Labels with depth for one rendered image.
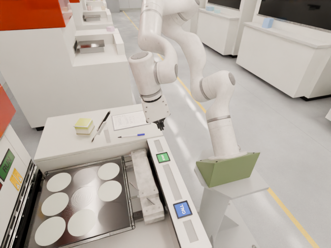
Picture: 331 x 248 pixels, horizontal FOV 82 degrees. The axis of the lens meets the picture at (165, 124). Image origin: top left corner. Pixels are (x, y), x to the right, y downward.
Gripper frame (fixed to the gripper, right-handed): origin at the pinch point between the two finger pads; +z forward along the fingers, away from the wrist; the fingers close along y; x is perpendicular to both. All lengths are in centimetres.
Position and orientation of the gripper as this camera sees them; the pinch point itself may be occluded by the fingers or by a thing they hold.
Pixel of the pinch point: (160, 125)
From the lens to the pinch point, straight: 83.5
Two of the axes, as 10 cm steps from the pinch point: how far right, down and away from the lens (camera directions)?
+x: -2.8, -5.9, 7.6
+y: 9.4, -3.3, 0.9
